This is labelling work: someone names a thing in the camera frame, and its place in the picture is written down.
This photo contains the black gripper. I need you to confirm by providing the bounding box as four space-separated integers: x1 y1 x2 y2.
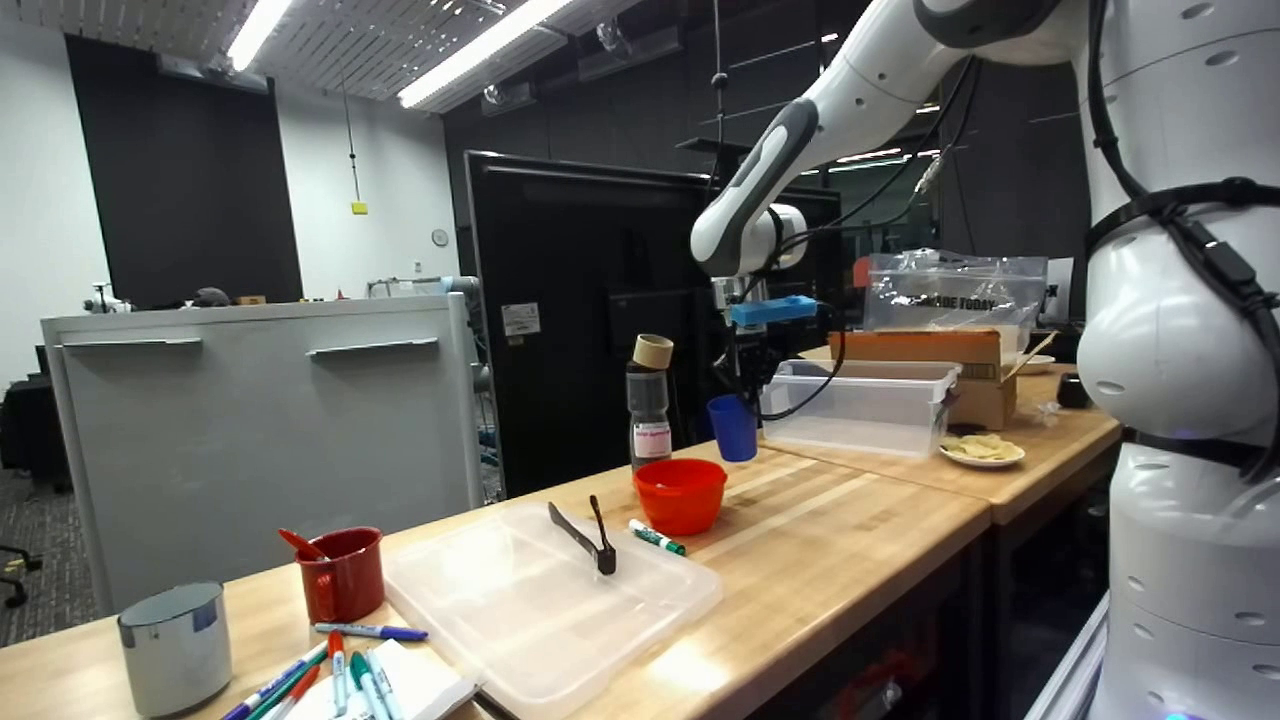
719 329 795 405

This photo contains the blue plastic cup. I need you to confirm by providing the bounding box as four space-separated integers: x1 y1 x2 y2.
706 387 766 469

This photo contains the black tongs clamp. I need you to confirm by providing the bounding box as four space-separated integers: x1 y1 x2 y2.
541 491 625 579

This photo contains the beige paper cup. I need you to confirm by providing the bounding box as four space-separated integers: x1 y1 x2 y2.
1016 357 1072 422

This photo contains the red measuring cup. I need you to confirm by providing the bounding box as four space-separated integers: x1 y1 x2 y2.
277 525 388 627

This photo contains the tall bottle with cork lid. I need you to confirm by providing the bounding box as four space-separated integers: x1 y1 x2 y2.
625 329 679 469

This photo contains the red bowl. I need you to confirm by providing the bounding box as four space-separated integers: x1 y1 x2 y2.
630 455 731 546

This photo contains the clear plastic storage bin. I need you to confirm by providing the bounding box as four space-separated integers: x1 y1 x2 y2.
756 357 965 463

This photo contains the green capped white marker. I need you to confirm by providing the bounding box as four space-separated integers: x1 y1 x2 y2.
625 516 692 562

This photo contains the large black panel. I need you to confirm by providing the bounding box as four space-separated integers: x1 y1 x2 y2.
461 148 853 501

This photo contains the clear plastic bag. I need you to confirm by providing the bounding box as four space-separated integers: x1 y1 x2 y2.
862 245 1058 336

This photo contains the brown cardboard box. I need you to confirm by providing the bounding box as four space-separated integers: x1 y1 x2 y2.
828 325 1027 432

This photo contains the plate of chips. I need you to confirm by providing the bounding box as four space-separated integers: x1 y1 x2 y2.
937 432 1033 471

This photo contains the clear flat plastic lid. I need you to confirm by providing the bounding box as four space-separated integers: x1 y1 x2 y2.
379 501 728 720

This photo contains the black vertical pole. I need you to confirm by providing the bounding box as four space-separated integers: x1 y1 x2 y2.
710 0 748 204

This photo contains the long ceiling light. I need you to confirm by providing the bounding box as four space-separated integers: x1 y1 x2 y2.
394 0 580 117
220 0 295 76

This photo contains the purple marker pen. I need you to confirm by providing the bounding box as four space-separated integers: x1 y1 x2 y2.
314 620 433 649

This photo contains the white notepad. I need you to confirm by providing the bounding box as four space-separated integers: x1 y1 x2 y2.
286 636 480 720

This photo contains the green marker pen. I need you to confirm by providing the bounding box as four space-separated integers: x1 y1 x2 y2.
348 649 403 720

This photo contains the grey cabinet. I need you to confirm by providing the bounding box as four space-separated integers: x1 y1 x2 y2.
36 287 489 616

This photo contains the red marker pen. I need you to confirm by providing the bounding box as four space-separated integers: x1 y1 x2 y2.
286 627 353 714

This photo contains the blue marker pen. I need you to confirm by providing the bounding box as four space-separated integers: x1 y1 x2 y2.
215 646 334 720

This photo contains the grey tin can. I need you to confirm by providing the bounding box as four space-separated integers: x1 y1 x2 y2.
113 579 236 720

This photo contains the black wrist cable bundle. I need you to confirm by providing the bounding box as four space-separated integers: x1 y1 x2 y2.
756 325 853 429

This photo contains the black wall screen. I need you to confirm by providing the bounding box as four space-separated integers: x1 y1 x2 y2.
65 31 307 313

